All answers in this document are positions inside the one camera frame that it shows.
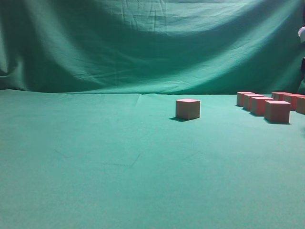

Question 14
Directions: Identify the pink cube column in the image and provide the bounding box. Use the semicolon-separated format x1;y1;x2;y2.
283;94;304;111
236;92;254;107
175;99;201;120
243;94;263;111
250;96;274;116
272;92;290;101
264;100;291;124
295;96;305;114

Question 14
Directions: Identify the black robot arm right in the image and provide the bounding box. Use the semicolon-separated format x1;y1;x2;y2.
298;26;305;76

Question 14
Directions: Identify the green cloth backdrop and cover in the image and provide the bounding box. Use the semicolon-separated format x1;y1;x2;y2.
0;0;305;229

